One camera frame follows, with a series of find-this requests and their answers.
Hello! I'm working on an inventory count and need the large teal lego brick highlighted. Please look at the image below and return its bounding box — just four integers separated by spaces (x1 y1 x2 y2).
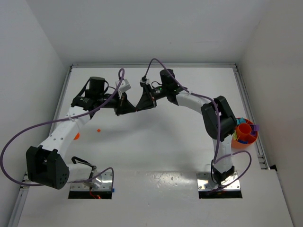
236 117 247 125

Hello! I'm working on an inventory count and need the blue arch lego piece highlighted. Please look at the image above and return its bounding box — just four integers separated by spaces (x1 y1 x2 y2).
237 140 248 144

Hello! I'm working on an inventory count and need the purple stepped lego brick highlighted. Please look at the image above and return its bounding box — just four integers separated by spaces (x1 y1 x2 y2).
250 124 259 132

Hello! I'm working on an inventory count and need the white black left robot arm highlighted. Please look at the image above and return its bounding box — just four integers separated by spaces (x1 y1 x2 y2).
26 77 135 189

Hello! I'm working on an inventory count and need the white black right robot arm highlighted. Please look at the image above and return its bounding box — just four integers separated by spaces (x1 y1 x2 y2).
136 69 237 184

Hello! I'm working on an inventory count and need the orange round lego piece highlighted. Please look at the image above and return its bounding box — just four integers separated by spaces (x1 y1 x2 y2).
74 133 80 140

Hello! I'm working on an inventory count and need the orange divided round container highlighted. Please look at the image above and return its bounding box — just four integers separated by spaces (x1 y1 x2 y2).
232 118 258 149

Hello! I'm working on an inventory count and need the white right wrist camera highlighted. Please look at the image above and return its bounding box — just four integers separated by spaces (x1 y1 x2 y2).
140 77 151 87

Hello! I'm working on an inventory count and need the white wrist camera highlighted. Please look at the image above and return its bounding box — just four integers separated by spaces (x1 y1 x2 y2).
140 77 151 87
118 79 131 94

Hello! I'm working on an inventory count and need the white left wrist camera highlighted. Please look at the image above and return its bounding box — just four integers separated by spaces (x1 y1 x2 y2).
118 79 131 94

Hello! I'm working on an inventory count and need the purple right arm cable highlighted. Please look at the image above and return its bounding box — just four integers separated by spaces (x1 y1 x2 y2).
141 58 252 192

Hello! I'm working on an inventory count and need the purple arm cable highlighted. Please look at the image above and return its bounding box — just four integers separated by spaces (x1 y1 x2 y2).
141 58 252 192
0 68 125 187

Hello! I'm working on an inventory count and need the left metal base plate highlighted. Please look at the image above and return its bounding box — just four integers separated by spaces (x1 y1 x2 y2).
70 170 113 192

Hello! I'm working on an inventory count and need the metal base plate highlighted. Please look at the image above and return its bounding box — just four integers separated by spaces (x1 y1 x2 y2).
196 171 241 191
70 170 113 192

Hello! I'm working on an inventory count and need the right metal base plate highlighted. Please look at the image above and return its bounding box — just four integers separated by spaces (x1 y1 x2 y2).
196 171 241 191

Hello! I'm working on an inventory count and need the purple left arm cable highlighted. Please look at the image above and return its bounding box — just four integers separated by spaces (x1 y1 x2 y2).
0 68 125 187

